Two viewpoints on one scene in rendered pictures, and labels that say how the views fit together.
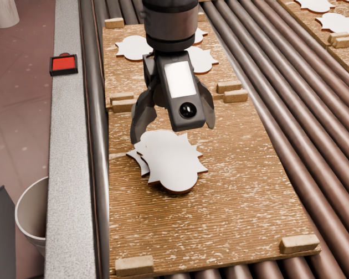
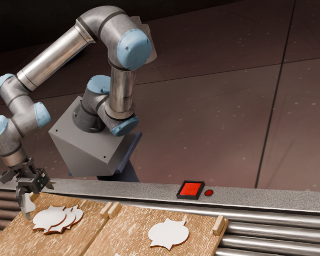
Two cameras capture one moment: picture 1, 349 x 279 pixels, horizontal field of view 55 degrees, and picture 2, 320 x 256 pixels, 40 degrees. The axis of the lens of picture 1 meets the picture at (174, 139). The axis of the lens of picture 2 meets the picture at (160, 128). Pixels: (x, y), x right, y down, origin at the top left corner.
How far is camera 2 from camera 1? 1.83 m
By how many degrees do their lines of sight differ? 96
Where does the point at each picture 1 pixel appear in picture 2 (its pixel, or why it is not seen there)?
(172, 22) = not seen: hidden behind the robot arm
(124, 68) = (149, 221)
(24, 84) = not seen: outside the picture
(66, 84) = (168, 191)
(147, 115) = not seen: hidden behind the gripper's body
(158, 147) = (62, 214)
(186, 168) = (41, 221)
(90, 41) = (217, 210)
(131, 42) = (177, 231)
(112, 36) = (203, 223)
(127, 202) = (57, 201)
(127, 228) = (48, 199)
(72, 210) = (78, 187)
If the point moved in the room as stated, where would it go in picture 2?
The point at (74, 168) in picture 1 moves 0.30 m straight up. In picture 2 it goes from (98, 190) to (64, 126)
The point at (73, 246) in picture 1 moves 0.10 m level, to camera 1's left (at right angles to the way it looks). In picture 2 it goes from (64, 186) to (81, 170)
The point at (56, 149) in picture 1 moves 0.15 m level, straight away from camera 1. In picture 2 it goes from (116, 184) to (153, 179)
